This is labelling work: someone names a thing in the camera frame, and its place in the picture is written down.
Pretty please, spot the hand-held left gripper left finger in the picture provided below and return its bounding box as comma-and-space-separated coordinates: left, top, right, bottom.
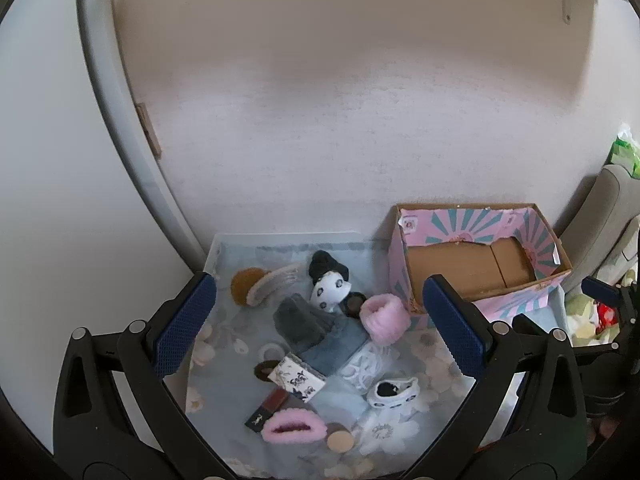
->
52, 271, 236, 480

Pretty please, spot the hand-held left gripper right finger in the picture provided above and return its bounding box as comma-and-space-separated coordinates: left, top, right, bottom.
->
405, 274, 588, 480

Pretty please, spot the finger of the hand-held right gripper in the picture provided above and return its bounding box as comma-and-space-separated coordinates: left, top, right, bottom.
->
512, 312, 571, 348
581, 276, 636, 311

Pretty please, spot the pink striped cardboard box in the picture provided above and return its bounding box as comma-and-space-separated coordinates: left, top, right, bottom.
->
387, 202, 573, 333

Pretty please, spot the pink fluffy scrunchie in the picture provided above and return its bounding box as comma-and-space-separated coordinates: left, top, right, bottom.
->
359, 294, 410, 346

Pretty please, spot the clear bag of white hair ties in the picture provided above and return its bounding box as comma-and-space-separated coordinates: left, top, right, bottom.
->
315, 341, 400, 423

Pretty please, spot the grey fuzzy sock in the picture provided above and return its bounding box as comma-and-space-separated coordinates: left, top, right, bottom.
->
272, 294, 333, 356

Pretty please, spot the blue-grey fuzzy cloth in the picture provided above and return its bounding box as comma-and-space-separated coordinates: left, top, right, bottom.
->
300, 317, 368, 376

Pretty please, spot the small floral print box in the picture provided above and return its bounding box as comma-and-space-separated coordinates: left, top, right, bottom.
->
267, 353, 327, 403

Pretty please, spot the pink fuzzy hair claw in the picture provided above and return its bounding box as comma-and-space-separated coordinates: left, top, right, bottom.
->
261, 408, 328, 445

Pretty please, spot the green floral cloth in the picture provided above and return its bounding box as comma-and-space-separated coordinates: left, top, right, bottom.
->
562, 267, 638, 348

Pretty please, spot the grey chair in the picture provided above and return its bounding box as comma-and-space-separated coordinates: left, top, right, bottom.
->
555, 162, 640, 291

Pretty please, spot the green packet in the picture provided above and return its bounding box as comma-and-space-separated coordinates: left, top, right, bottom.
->
610, 122, 640, 178

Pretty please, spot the round wooden disc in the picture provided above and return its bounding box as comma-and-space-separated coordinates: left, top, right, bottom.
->
326, 430, 355, 455

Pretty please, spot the brown pompom hair tie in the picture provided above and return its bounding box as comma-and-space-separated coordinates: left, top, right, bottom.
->
230, 267, 268, 307

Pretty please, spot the dark round hair tie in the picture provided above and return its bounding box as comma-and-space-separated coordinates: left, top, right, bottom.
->
345, 291, 368, 318

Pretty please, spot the curved grey frame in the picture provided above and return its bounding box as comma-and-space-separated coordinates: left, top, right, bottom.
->
75, 0, 208, 273

